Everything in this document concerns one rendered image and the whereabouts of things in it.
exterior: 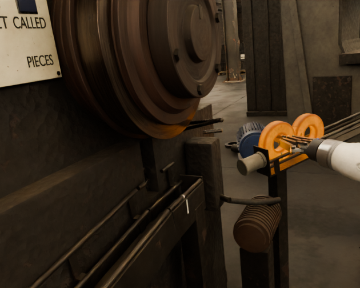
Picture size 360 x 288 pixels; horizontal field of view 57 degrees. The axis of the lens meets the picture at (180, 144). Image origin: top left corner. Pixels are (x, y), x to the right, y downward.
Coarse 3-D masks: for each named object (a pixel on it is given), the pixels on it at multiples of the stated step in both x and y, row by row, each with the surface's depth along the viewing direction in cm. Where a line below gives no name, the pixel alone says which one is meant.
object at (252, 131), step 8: (248, 128) 299; (256, 128) 301; (264, 128) 304; (240, 136) 306; (248, 136) 286; (256, 136) 283; (240, 144) 289; (248, 144) 286; (256, 144) 285; (240, 152) 291; (248, 152) 288
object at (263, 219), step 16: (256, 208) 115; (272, 208) 118; (240, 224) 111; (256, 224) 108; (272, 224) 111; (240, 240) 111; (256, 240) 108; (240, 256) 117; (256, 256) 114; (272, 256) 118; (256, 272) 116; (272, 272) 118
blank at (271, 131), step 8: (272, 128) 118; (280, 128) 120; (288, 128) 122; (264, 136) 118; (272, 136) 119; (264, 144) 118; (272, 144) 120; (272, 152) 120; (280, 152) 122; (280, 160) 123
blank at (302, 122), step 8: (296, 120) 126; (304, 120) 125; (312, 120) 127; (320, 120) 129; (296, 128) 125; (304, 128) 126; (312, 128) 130; (320, 128) 130; (312, 136) 131; (320, 136) 131
